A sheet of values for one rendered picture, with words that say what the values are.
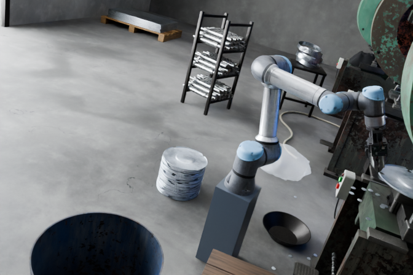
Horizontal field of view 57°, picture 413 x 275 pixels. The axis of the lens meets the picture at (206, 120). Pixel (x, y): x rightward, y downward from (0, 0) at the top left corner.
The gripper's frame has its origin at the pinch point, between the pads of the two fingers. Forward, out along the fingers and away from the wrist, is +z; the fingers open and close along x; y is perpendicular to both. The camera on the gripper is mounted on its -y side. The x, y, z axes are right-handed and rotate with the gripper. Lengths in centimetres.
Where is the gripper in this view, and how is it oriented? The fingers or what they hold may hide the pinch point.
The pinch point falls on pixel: (378, 168)
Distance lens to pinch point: 175.9
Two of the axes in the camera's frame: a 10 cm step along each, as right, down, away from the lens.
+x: 9.4, -0.9, -3.3
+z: 1.9, 9.4, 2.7
